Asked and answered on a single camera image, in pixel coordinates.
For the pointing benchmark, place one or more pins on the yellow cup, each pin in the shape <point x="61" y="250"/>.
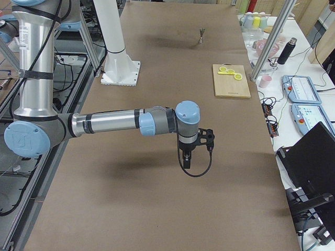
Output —
<point x="256" y="22"/>

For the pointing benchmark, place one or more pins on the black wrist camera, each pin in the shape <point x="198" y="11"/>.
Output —
<point x="206" y="137"/>

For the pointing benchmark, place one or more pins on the steel measuring jigger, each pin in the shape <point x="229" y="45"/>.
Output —
<point x="201" y="35"/>

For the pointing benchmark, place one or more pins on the black water bottle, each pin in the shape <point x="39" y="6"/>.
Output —
<point x="289" y="47"/>

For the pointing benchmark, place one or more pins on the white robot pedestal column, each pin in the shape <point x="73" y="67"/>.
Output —
<point x="119" y="68"/>

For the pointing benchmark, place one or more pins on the pale green cup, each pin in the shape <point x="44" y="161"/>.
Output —
<point x="263" y="22"/>

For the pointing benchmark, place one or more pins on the yellow lemon slice far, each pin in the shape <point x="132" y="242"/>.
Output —
<point x="222" y="69"/>

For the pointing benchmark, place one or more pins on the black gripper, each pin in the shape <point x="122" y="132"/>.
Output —
<point x="186" y="148"/>

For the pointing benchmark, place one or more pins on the grey blue cup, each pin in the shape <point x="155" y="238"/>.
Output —
<point x="248" y="22"/>

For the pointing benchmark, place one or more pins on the wooden cutting board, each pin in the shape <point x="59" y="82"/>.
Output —
<point x="226" y="86"/>

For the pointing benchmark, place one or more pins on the near teach pendant tablet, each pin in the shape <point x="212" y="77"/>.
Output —
<point x="306" y="116"/>

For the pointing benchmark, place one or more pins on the orange black power strip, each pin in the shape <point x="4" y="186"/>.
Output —
<point x="271" y="120"/>

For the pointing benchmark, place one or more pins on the aluminium frame post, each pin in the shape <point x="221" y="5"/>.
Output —
<point x="271" y="40"/>

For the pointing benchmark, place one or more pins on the teach pendant tablet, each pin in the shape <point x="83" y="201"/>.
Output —
<point x="306" y="116"/>
<point x="300" y="89"/>

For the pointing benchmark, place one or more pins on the far teach pendant tablet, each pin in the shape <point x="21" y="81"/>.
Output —
<point x="300" y="89"/>

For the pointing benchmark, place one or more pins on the pink plastic cup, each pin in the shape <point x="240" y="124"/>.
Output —
<point x="265" y="81"/>

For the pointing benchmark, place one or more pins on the black laptop monitor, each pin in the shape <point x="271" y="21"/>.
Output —
<point x="310" y="162"/>

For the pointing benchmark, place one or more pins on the yellow lemon slice near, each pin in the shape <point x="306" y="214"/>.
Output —
<point x="238" y="76"/>

